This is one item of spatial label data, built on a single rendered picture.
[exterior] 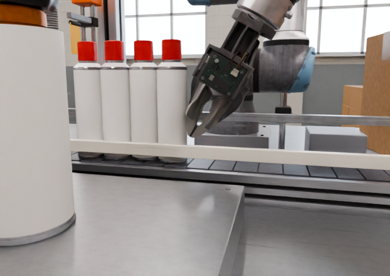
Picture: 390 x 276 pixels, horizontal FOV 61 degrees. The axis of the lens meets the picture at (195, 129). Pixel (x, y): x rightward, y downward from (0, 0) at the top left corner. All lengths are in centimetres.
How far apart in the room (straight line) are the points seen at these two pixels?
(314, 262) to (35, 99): 32
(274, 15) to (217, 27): 556
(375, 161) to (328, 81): 545
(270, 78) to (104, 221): 60
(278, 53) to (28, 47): 65
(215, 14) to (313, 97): 219
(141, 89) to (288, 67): 41
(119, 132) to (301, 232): 33
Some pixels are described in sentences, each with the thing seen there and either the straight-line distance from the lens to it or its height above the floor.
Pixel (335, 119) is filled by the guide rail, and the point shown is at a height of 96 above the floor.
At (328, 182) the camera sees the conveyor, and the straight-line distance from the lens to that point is 52.
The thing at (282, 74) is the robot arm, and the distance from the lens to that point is 85.
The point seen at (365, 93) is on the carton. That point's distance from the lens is 93.
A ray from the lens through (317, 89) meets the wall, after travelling 595.
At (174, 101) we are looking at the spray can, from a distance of 55.
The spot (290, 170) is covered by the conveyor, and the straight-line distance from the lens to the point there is 55.
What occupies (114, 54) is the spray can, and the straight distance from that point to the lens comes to 59.
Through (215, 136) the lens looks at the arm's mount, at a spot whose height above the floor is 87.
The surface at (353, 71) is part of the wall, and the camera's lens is 603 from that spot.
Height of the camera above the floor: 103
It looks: 9 degrees down
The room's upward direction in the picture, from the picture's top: straight up
